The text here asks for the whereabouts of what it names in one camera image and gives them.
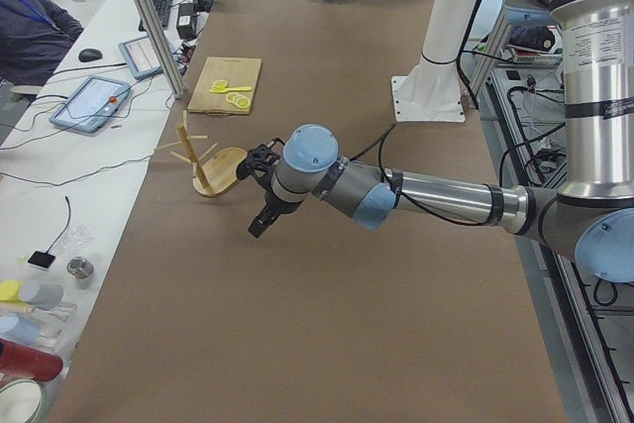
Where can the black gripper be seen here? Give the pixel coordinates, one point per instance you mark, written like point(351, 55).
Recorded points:
point(271, 204)

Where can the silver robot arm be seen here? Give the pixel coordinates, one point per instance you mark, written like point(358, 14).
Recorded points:
point(588, 219)

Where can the wooden cup storage rack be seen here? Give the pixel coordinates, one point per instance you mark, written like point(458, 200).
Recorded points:
point(211, 175)

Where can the grey cup lying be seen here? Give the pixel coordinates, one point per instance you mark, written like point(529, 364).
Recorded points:
point(44, 295)

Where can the yellow cup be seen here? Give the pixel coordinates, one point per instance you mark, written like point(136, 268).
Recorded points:
point(10, 290)

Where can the light blue cup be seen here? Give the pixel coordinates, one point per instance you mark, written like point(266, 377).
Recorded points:
point(19, 329)

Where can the yellow plastic knife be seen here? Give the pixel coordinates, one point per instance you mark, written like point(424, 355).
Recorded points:
point(225, 90)

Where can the bamboo cutting board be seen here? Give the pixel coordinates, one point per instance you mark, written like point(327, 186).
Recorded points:
point(238, 71)

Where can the black power adapter box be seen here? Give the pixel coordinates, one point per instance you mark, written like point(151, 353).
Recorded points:
point(186, 24)

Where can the black keyboard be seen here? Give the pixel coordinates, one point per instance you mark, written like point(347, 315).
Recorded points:
point(163, 8)

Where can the small metal cylinder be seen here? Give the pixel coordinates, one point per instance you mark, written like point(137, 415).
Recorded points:
point(82, 270)

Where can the near teach pendant tablet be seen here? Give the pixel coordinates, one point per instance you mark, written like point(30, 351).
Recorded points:
point(91, 105)

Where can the teach pendant tablet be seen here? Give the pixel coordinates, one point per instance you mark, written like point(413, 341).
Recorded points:
point(91, 105)
point(140, 57)

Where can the far teach pendant tablet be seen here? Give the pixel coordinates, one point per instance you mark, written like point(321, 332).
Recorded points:
point(140, 57)

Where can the black square pad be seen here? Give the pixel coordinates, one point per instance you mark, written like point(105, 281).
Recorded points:
point(42, 260)

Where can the black computer mouse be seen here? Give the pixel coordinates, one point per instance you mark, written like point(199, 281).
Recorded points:
point(89, 54)

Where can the red thermos bottle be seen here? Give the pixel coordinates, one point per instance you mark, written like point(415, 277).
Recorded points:
point(25, 362)

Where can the seated person dark jacket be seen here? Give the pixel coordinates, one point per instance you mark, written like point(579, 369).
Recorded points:
point(36, 35)

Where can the white bowl green rim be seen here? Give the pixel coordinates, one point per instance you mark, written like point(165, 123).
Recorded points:
point(22, 401)

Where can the aluminium frame post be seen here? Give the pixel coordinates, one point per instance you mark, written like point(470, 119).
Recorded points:
point(160, 44)

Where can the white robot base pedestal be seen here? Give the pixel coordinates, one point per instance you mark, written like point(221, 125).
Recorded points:
point(431, 92)

